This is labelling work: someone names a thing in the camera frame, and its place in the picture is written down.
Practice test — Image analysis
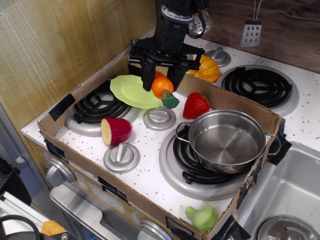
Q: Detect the orange toy carrot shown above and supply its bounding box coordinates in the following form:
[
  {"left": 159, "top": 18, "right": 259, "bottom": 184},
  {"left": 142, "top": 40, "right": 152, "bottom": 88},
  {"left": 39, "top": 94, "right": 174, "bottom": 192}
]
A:
[{"left": 151, "top": 71, "right": 180, "bottom": 109}]

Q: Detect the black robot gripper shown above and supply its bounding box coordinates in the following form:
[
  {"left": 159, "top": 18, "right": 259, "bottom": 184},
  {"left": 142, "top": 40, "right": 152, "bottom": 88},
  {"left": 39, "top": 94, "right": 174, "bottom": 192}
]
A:
[{"left": 128, "top": 11, "right": 205, "bottom": 92}]

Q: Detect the silver toy sink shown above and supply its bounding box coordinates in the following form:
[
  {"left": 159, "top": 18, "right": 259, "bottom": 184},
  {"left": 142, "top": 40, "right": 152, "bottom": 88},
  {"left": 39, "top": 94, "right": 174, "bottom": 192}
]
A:
[{"left": 236, "top": 142, "right": 320, "bottom": 240}]

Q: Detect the oven knob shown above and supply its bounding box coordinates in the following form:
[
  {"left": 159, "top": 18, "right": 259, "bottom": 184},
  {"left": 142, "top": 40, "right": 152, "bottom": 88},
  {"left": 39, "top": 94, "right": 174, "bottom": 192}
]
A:
[
  {"left": 45, "top": 158, "right": 76, "bottom": 188},
  {"left": 137, "top": 219, "right": 172, "bottom": 240}
]

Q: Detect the metal strainer ladle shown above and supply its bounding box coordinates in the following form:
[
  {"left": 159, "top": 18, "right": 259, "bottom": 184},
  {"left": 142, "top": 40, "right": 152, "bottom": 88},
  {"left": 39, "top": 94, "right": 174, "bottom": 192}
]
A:
[{"left": 189, "top": 9, "right": 213, "bottom": 36}]

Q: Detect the halved red toy fruit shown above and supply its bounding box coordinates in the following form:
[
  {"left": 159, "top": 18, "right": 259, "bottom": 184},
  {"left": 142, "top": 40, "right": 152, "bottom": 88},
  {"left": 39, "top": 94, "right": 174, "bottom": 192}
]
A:
[{"left": 100, "top": 118, "right": 133, "bottom": 146}]

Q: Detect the black burner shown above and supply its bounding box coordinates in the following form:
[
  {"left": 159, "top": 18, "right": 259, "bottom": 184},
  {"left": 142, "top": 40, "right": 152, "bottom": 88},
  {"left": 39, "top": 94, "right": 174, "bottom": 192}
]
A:
[
  {"left": 216, "top": 65, "right": 300, "bottom": 117},
  {"left": 158, "top": 126, "right": 248, "bottom": 201},
  {"left": 65, "top": 79, "right": 140, "bottom": 137}
]

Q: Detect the middle silver stove knob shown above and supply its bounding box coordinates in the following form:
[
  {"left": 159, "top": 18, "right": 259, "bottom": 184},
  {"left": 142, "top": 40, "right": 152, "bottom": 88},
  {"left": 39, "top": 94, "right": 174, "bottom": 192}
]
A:
[{"left": 143, "top": 106, "right": 176, "bottom": 132}]

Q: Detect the front silver stove knob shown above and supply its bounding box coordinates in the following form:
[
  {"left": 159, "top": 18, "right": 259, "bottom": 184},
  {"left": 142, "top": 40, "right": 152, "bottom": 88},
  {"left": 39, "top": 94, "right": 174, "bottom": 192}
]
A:
[{"left": 103, "top": 142, "right": 140, "bottom": 174}]

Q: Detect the stainless steel pot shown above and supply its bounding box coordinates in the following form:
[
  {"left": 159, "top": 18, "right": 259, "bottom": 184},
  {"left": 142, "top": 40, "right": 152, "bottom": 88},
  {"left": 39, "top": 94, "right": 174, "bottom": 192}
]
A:
[{"left": 179, "top": 109, "right": 282, "bottom": 174}]

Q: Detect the red toy strawberry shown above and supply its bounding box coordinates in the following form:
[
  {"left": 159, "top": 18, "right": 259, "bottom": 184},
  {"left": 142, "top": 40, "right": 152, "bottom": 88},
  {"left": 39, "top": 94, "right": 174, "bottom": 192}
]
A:
[{"left": 182, "top": 92, "right": 211, "bottom": 119}]

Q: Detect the front right black burner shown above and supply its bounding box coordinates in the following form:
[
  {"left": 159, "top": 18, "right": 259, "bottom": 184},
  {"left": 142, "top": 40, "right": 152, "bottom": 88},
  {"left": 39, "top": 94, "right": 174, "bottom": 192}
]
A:
[{"left": 158, "top": 126, "right": 248, "bottom": 201}]

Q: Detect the left black burner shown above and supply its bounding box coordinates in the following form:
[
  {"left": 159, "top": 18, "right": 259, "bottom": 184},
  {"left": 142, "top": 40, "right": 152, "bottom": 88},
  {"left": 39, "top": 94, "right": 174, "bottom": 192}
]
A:
[{"left": 65, "top": 79, "right": 140, "bottom": 137}]

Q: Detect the right oven front knob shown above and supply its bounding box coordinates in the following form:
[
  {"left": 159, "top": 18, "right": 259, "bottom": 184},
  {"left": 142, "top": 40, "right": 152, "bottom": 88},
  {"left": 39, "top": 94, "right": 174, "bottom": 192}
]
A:
[{"left": 137, "top": 219, "right": 172, "bottom": 240}]

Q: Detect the orange toy pumpkin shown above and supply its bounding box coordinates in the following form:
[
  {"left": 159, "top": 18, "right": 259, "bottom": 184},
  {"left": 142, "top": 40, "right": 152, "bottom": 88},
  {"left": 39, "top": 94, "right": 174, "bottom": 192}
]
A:
[{"left": 188, "top": 55, "right": 221, "bottom": 83}]

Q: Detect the light green plastic plate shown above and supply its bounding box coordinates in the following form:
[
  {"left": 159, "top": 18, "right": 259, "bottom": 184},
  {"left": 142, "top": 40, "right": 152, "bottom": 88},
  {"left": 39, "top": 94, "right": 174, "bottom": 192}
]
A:
[{"left": 110, "top": 74, "right": 163, "bottom": 109}]

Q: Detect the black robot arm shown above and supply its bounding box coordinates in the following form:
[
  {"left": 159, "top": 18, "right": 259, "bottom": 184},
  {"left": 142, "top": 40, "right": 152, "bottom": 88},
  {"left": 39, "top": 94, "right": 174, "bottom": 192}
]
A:
[{"left": 128, "top": 0, "right": 209, "bottom": 92}]

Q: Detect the left oven front knob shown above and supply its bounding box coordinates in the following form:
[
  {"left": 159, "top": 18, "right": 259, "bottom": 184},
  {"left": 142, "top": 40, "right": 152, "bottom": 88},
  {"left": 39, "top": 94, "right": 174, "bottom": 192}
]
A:
[{"left": 45, "top": 158, "right": 76, "bottom": 188}]

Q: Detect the silver stove knob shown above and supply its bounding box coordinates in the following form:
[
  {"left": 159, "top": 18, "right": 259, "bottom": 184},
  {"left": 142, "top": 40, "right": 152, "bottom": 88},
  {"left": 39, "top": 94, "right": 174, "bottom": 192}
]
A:
[
  {"left": 103, "top": 142, "right": 140, "bottom": 174},
  {"left": 205, "top": 47, "right": 231, "bottom": 68},
  {"left": 143, "top": 106, "right": 176, "bottom": 132}
]

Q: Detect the back right black burner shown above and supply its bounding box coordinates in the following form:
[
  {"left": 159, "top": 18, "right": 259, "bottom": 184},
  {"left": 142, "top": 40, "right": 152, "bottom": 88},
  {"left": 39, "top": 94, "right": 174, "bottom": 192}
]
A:
[{"left": 216, "top": 65, "right": 300, "bottom": 117}]

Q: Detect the back silver stove knob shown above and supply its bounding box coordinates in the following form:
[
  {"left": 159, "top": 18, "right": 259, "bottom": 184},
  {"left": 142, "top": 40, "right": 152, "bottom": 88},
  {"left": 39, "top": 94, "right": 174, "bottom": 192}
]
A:
[{"left": 205, "top": 47, "right": 231, "bottom": 68}]

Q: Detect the green toy broccoli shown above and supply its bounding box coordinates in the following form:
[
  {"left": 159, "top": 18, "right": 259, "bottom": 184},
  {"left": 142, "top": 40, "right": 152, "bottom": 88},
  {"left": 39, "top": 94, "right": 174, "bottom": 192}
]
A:
[{"left": 185, "top": 205, "right": 219, "bottom": 233}]

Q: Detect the silver oven door handle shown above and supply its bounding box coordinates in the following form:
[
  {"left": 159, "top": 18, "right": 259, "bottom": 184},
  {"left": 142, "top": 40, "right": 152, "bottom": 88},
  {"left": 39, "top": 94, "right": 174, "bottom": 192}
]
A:
[{"left": 50, "top": 185, "right": 139, "bottom": 240}]

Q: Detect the metal slotted spatula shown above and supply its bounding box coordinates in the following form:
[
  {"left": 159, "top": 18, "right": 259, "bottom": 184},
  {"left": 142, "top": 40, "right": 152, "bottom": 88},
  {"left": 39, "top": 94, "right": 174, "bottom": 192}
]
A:
[{"left": 240, "top": 0, "right": 263, "bottom": 48}]

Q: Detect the sink drain strainer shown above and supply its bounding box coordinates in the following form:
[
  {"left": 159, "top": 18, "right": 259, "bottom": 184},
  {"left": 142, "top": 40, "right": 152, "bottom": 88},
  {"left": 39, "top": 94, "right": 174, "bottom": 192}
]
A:
[{"left": 254, "top": 215, "right": 320, "bottom": 240}]

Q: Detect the black cable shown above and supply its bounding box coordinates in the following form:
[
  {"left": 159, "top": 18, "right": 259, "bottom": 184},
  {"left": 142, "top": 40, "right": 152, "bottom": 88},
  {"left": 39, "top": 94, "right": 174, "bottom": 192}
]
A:
[{"left": 0, "top": 214, "right": 42, "bottom": 240}]

